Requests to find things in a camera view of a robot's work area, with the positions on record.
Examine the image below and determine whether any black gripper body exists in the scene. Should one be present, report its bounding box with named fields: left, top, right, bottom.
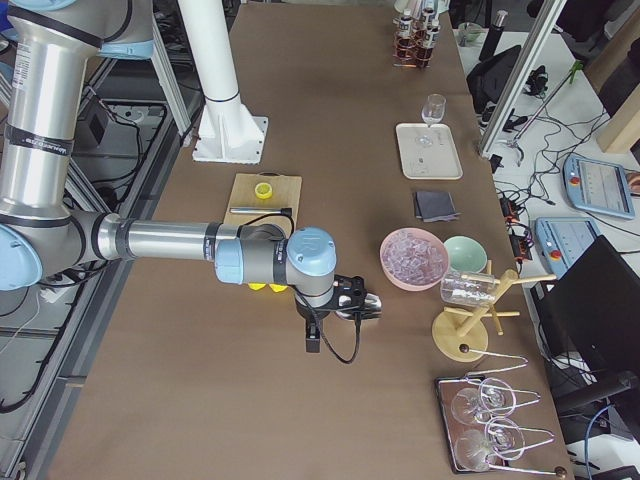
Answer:
left=294, top=275, right=367, bottom=353

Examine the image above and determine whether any copper wire bottle basket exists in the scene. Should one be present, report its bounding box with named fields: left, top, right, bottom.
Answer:
left=393, top=1, right=441, bottom=69

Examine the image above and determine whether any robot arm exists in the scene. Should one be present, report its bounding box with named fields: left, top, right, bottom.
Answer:
left=1, top=1, right=374, bottom=353

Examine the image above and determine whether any steel ice scoop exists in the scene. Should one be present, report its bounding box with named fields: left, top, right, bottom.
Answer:
left=335, top=293, right=382, bottom=321

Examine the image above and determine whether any pink bowl of ice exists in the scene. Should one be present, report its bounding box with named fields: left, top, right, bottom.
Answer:
left=379, top=228, right=450, bottom=292

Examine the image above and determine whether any steel muddler black tip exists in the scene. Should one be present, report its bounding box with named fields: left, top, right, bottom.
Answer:
left=228, top=206, right=293, bottom=216

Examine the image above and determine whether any clear glass jar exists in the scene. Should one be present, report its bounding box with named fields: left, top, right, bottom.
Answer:
left=440, top=270, right=499, bottom=307

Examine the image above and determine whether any grey folded cloth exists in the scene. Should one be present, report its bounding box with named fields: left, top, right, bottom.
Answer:
left=413, top=191, right=459, bottom=223

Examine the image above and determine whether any wooden glass drying tree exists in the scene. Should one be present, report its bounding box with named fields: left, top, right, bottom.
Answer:
left=431, top=260, right=556, bottom=362

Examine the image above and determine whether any green bowl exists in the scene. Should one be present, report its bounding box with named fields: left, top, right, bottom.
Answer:
left=444, top=236, right=488, bottom=273

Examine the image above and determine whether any bamboo cutting board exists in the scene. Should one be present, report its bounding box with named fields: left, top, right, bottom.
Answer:
left=223, top=173, right=302, bottom=225

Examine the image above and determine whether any half lemon slice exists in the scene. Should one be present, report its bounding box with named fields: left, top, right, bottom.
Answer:
left=254, top=182, right=274, bottom=200

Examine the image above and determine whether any cream rabbit tray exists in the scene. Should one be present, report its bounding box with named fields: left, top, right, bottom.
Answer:
left=395, top=123, right=463, bottom=180

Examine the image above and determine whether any dark tray with glasses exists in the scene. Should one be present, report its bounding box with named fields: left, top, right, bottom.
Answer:
left=435, top=376, right=567, bottom=479

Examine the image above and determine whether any clear wine glass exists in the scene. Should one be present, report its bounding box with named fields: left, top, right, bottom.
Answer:
left=417, top=94, right=446, bottom=147

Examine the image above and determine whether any blue teach pendant near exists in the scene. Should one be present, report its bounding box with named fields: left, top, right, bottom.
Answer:
left=534, top=217, right=601, bottom=278

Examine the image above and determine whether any blue teach pendant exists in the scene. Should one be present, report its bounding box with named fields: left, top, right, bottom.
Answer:
left=563, top=153, right=635, bottom=220
left=534, top=217, right=601, bottom=278

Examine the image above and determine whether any blue teach pendant far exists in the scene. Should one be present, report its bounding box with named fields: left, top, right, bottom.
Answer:
left=563, top=153, right=635, bottom=220

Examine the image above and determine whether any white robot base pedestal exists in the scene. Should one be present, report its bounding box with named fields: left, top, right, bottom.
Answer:
left=179, top=0, right=268, bottom=165

